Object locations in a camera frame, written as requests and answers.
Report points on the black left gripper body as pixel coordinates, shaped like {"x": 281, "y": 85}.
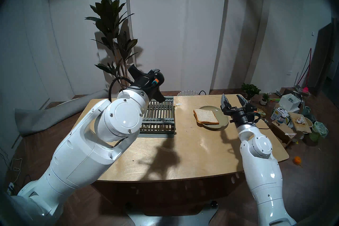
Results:
{"x": 143, "y": 82}

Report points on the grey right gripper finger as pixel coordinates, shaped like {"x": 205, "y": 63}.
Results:
{"x": 242, "y": 101}
{"x": 224, "y": 101}

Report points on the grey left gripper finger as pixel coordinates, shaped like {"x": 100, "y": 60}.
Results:
{"x": 158, "y": 97}
{"x": 162, "y": 96}

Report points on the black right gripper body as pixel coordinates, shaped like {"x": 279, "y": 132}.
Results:
{"x": 238, "y": 115}

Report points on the pale green ceramic plate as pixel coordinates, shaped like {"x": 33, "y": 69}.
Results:
{"x": 222, "y": 119}

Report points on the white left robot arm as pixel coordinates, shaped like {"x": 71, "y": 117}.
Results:
{"x": 84, "y": 154}

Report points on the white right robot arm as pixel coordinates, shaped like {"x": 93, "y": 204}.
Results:
{"x": 264, "y": 175}

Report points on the white bread slice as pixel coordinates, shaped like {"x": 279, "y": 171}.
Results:
{"x": 206, "y": 117}

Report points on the small bushy potted plant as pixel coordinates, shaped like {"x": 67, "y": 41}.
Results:
{"x": 250, "y": 89}

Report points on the grey metal dish rack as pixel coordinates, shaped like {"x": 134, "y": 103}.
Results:
{"x": 161, "y": 117}

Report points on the tiny potted plant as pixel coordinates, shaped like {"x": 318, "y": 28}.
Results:
{"x": 264, "y": 101}

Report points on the white wicker basket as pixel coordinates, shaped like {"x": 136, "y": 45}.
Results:
{"x": 188, "y": 93}

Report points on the white printed carton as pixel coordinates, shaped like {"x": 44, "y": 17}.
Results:
{"x": 276, "y": 114}

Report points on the brown cardboard box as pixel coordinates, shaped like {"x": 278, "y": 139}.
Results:
{"x": 280, "y": 128}

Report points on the white cardboard box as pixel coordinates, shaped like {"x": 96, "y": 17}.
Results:
{"x": 288, "y": 102}

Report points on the wooden cutting board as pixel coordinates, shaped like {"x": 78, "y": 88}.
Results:
{"x": 296, "y": 122}

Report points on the teal cup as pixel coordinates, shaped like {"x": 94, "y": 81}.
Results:
{"x": 306, "y": 110}

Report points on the tall potted leafy plant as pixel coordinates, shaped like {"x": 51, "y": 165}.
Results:
{"x": 111, "y": 21}

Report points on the orange fruit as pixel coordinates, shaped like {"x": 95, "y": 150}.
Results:
{"x": 297, "y": 160}

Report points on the green plastic bag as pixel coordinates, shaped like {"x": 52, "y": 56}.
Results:
{"x": 319, "y": 128}

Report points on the rolled grey mat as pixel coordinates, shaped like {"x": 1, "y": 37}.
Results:
{"x": 39, "y": 119}

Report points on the white power strip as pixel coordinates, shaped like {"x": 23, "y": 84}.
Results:
{"x": 10, "y": 188}

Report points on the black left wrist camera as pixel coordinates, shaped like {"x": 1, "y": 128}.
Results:
{"x": 156, "y": 78}

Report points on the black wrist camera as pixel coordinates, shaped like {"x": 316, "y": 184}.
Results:
{"x": 253, "y": 113}
{"x": 156, "y": 78}

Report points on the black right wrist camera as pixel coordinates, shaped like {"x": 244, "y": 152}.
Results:
{"x": 253, "y": 113}

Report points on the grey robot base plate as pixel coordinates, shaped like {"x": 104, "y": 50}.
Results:
{"x": 185, "y": 217}

